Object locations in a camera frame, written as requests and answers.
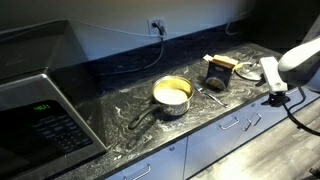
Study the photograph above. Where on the blue pasta box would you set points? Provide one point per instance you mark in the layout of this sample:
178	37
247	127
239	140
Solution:
218	75

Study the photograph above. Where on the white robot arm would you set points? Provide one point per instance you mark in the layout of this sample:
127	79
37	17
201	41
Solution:
300	56

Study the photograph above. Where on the glass pot lid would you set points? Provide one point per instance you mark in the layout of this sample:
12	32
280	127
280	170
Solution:
248	71

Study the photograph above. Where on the silver metal utensil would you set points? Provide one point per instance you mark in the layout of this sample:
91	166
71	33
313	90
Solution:
200	88

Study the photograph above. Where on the light blue base cabinet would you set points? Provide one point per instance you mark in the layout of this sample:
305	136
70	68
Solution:
200	150

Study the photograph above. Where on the white wall outlet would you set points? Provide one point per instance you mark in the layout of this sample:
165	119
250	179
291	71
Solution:
151	30

